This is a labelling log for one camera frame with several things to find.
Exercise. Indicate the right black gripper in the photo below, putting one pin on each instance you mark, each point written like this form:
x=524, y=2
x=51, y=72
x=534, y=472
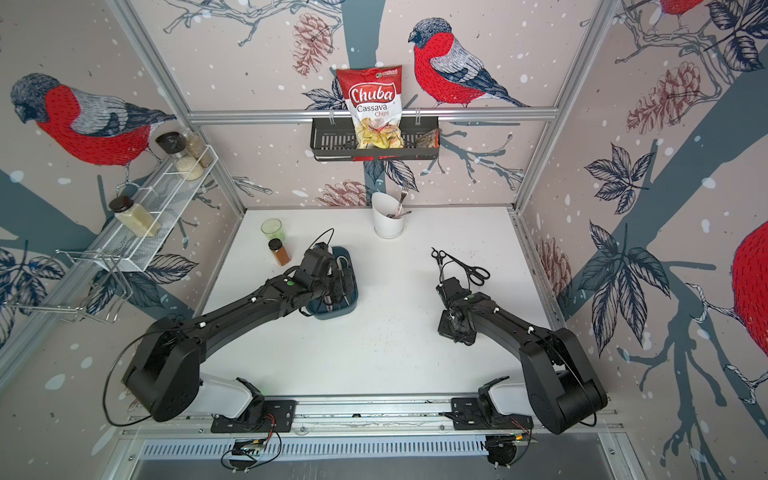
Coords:
x=442, y=329

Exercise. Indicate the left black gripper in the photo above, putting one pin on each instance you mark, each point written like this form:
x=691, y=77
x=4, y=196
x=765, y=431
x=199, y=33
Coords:
x=334, y=274

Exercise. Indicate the teal plastic storage box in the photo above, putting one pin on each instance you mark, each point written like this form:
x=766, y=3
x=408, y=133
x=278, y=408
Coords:
x=345, y=295

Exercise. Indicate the cream kitchen scissors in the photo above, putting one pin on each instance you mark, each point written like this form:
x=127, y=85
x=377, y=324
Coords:
x=342, y=262

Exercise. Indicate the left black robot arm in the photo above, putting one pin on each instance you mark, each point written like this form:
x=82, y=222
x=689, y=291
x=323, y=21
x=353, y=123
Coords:
x=165, y=373

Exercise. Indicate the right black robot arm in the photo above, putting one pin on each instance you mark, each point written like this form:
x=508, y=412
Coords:
x=562, y=386

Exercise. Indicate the long black scissors back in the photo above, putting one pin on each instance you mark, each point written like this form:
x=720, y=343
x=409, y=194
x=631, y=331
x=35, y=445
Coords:
x=475, y=275

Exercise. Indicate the small black scissors back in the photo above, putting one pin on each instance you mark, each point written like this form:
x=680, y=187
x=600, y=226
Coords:
x=440, y=257

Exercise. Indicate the orange spice bottle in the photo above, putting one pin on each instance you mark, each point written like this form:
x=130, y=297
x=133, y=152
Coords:
x=277, y=248

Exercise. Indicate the green glass cup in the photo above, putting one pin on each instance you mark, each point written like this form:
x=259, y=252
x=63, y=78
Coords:
x=273, y=228

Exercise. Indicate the white utensil holder cup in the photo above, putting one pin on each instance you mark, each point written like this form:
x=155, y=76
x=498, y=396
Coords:
x=385, y=208

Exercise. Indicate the utensils in cup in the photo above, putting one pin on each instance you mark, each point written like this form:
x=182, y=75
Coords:
x=399, y=209

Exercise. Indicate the clear spice jar back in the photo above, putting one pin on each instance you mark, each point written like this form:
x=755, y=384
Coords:
x=197, y=148

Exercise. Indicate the red cassava chips bag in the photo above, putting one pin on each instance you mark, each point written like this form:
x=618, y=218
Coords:
x=373, y=98

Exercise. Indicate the yellow spice jar brown lid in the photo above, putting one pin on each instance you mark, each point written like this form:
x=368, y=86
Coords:
x=134, y=217

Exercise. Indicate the small circuit board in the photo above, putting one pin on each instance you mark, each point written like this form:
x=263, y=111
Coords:
x=250, y=448

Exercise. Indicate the black lid spice jar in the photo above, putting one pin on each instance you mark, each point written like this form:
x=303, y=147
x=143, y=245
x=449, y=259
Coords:
x=185, y=163

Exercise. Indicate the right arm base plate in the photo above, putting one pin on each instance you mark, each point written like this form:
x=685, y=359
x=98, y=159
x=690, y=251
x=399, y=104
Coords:
x=472, y=413

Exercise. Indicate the black wire wall basket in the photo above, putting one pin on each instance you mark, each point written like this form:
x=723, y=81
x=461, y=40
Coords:
x=335, y=140

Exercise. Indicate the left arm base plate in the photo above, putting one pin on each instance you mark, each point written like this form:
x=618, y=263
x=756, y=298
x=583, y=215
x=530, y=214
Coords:
x=262, y=416

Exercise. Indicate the white wire wall shelf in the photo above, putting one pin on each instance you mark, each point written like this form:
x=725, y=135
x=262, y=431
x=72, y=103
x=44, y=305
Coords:
x=165, y=195

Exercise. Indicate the metal wire rack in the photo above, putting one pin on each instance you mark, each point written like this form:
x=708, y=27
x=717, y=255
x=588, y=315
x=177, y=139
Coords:
x=72, y=286

